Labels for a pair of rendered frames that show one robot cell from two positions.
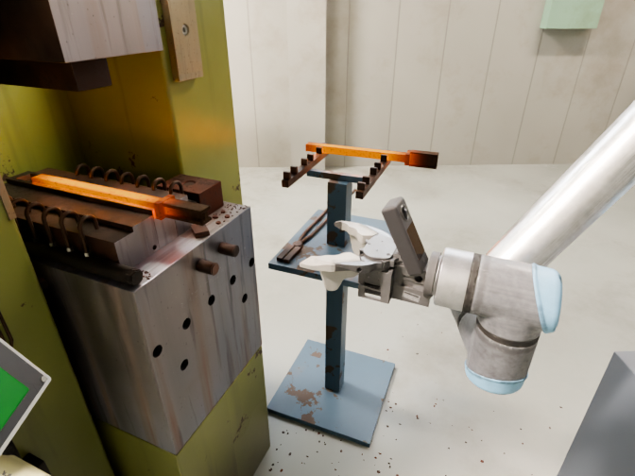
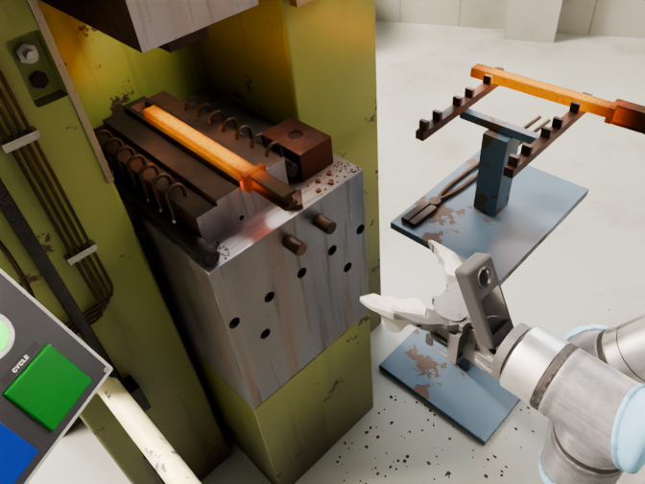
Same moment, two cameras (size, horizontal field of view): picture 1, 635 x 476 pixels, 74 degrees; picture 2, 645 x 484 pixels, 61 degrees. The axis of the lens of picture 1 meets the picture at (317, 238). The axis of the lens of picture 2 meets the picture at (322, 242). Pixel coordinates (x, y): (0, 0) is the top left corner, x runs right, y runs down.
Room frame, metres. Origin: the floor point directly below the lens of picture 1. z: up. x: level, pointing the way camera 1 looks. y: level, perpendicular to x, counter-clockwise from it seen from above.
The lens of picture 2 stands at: (0.09, -0.16, 1.57)
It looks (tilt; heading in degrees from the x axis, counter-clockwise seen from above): 43 degrees down; 28
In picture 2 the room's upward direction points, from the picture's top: 7 degrees counter-clockwise
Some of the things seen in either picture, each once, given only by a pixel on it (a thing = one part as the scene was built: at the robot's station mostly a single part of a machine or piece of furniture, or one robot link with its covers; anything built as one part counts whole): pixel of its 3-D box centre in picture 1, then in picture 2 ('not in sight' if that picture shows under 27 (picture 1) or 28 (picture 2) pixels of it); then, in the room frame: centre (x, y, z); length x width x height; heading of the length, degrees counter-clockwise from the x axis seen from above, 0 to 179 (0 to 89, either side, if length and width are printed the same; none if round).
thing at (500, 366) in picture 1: (497, 347); (583, 448); (0.50, -0.29, 0.86); 0.12 x 0.09 x 0.12; 179
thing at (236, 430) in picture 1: (157, 416); (258, 350); (0.86, 0.49, 0.23); 0.56 x 0.38 x 0.47; 67
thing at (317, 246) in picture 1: (338, 244); (489, 208); (1.18, -0.07, 0.66); 0.40 x 0.30 x 0.02; 158
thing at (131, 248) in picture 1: (78, 211); (180, 157); (0.81, 0.51, 0.96); 0.42 x 0.20 x 0.09; 67
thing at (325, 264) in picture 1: (331, 274); (393, 317); (0.54, -0.02, 0.97); 0.09 x 0.03 x 0.06; 103
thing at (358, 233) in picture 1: (355, 240); (446, 270); (0.65, -0.07, 0.97); 0.09 x 0.03 x 0.06; 31
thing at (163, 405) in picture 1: (123, 296); (226, 236); (0.86, 0.49, 0.69); 0.56 x 0.38 x 0.45; 67
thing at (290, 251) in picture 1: (322, 218); (483, 165); (1.33, -0.02, 0.68); 0.60 x 0.04 x 0.01; 156
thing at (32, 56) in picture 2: not in sight; (35, 66); (0.61, 0.53, 1.25); 0.03 x 0.03 x 0.07; 67
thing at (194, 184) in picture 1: (191, 195); (297, 148); (0.91, 0.30, 0.95); 0.12 x 0.09 x 0.07; 67
